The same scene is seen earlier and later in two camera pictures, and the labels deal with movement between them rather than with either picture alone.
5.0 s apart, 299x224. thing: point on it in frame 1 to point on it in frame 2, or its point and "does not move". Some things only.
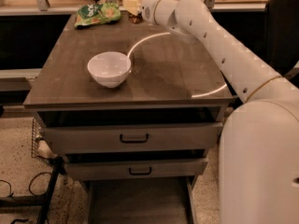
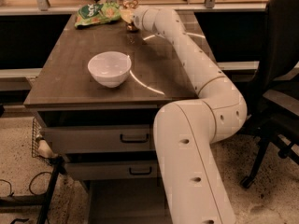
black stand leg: (58, 167) does not move
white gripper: (149, 9) to (137, 18)
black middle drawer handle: (140, 174) does not move
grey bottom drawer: (140, 201) does not move
